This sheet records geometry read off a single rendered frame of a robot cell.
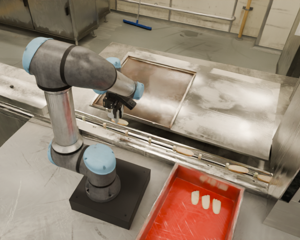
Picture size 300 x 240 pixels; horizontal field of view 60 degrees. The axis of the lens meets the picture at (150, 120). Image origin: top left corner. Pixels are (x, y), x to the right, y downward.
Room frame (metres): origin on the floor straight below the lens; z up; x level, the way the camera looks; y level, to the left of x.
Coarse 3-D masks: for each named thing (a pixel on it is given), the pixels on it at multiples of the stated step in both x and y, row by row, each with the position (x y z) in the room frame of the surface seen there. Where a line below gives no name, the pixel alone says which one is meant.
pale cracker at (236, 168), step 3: (231, 165) 0.85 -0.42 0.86; (234, 165) 0.85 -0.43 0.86; (231, 168) 0.83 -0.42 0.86; (234, 168) 0.83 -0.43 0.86; (237, 168) 0.83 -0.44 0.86; (240, 168) 0.83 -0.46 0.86; (243, 168) 0.83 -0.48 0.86; (237, 171) 0.81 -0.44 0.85; (240, 171) 0.81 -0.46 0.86; (243, 171) 0.81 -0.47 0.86; (246, 171) 0.81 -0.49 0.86
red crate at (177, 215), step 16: (176, 192) 0.69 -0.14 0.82; (208, 192) 0.70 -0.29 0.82; (160, 208) 0.61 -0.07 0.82; (176, 208) 0.61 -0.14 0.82; (192, 208) 0.62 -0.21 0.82; (208, 208) 0.62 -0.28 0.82; (224, 208) 0.63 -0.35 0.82; (160, 224) 0.53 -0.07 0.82; (176, 224) 0.54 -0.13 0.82; (192, 224) 0.54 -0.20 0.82; (208, 224) 0.55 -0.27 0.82; (224, 224) 0.55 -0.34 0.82
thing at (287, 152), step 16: (288, 112) 1.00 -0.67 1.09; (288, 128) 0.88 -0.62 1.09; (272, 144) 0.99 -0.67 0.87; (288, 144) 0.77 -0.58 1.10; (272, 160) 0.86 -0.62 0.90; (288, 160) 0.68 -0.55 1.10; (288, 176) 0.60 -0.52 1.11; (272, 192) 0.65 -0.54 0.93; (288, 192) 0.64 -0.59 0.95; (272, 208) 0.56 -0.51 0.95; (288, 208) 0.55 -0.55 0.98; (272, 224) 0.55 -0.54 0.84; (288, 224) 0.53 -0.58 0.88
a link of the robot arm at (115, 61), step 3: (111, 57) 1.09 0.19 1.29; (114, 57) 1.09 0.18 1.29; (108, 60) 1.05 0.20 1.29; (111, 60) 1.05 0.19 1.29; (114, 60) 1.06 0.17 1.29; (117, 60) 1.06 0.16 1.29; (114, 63) 1.03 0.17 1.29; (117, 63) 1.04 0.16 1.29; (117, 66) 1.04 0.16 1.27; (120, 66) 1.06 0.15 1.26; (117, 69) 1.04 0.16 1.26; (120, 69) 1.06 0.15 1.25; (120, 72) 1.06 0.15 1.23
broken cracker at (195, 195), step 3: (192, 192) 0.69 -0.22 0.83; (195, 192) 0.69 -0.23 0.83; (198, 192) 0.69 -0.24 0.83; (192, 195) 0.68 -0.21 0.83; (195, 195) 0.68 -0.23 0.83; (198, 195) 0.68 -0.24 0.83; (192, 198) 0.66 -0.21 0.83; (195, 198) 0.66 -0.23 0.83; (198, 198) 0.66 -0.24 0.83; (192, 201) 0.65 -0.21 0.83; (195, 201) 0.65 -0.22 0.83; (195, 204) 0.64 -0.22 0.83
